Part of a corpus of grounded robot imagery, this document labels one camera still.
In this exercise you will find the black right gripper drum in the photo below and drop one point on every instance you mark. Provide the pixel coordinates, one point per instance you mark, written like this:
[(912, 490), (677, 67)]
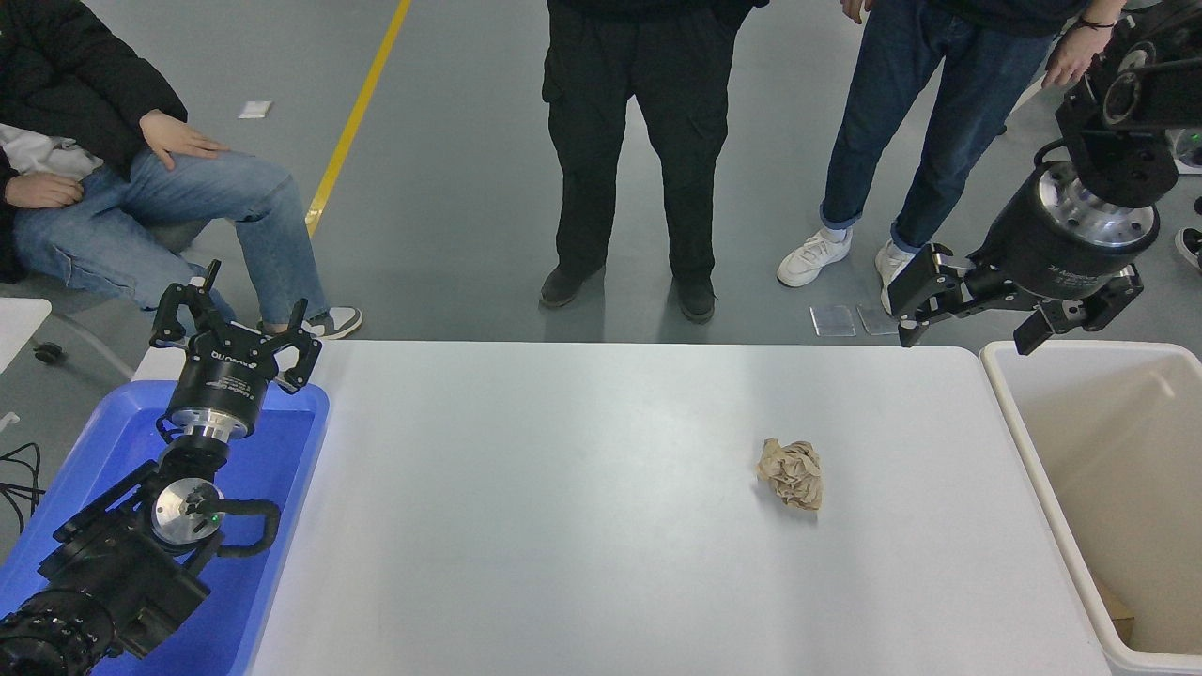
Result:
[(1042, 258)]

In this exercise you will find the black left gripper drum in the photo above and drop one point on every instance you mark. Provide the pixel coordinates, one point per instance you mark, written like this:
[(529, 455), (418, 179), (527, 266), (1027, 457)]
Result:
[(221, 380)]

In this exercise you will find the tan paper ball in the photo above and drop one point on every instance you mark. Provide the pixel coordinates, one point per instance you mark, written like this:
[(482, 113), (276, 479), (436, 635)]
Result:
[(793, 474)]

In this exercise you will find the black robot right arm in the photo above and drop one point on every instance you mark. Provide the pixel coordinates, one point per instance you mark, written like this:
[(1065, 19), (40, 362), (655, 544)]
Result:
[(1122, 160)]

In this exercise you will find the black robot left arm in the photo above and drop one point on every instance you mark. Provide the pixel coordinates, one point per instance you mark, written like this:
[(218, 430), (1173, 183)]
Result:
[(103, 563)]

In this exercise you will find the person's left hand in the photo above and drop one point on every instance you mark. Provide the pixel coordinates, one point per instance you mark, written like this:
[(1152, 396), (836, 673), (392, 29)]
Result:
[(1075, 56), (174, 136)]

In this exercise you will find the person's right hand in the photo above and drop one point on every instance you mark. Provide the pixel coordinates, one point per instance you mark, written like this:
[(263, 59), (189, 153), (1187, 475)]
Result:
[(857, 8), (42, 191)]

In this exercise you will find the blue plastic tray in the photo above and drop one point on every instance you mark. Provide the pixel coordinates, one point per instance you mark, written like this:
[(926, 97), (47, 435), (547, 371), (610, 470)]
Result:
[(272, 451)]

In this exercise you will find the person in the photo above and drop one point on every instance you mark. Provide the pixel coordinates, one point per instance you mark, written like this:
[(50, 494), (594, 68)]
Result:
[(601, 141), (216, 188), (901, 94)]

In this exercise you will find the black shoe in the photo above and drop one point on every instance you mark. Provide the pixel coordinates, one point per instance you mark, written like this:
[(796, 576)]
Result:
[(1191, 249)]

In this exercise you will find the grey office chair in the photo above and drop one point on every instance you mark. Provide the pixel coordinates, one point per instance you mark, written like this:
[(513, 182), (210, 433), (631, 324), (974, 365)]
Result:
[(49, 353)]

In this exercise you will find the large pale bin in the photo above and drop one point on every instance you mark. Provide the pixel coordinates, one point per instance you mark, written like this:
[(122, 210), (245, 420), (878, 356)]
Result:
[(1127, 469)]

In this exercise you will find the small white table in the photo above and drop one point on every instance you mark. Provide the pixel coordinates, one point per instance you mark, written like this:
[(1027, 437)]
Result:
[(19, 329)]

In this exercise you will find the white paper scrap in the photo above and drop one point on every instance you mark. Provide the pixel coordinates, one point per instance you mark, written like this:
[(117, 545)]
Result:
[(254, 109)]

